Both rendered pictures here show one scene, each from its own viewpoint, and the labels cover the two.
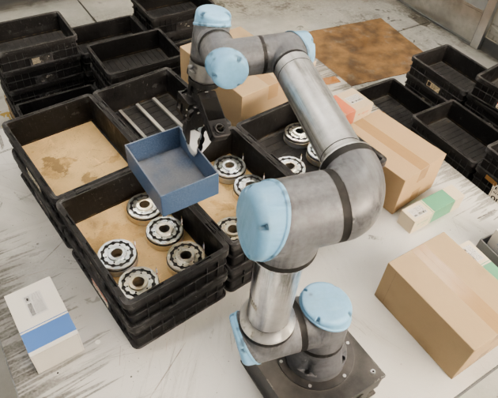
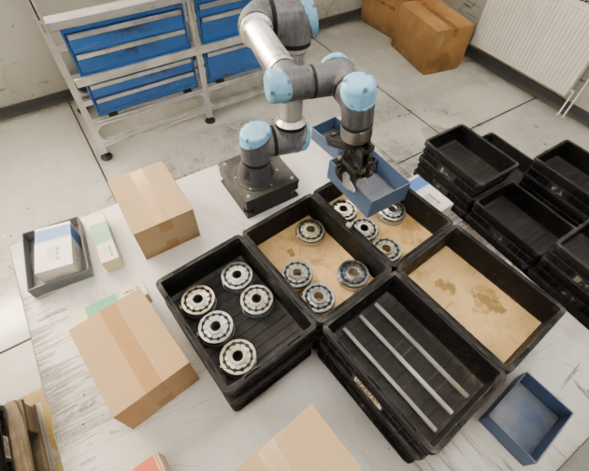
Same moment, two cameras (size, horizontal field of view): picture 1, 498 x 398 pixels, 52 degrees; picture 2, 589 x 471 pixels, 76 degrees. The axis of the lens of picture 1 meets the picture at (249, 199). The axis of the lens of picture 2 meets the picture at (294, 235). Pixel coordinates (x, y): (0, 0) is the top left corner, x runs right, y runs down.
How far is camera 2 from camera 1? 172 cm
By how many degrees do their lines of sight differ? 80
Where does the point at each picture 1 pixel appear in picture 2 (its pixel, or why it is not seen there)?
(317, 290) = (260, 134)
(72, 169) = (469, 297)
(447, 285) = (156, 194)
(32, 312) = (430, 195)
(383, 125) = (122, 378)
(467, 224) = (82, 301)
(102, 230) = (411, 236)
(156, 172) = (379, 191)
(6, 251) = not seen: hidden behind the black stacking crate
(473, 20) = not seen: outside the picture
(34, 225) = not seen: hidden behind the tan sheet
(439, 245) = (144, 222)
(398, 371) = (202, 192)
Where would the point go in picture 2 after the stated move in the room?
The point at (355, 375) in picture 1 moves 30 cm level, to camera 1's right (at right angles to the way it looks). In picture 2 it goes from (235, 164) to (164, 159)
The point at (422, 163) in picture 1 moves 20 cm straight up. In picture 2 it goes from (107, 313) to (77, 279)
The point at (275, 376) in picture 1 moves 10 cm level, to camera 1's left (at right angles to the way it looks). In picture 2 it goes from (280, 164) to (304, 165)
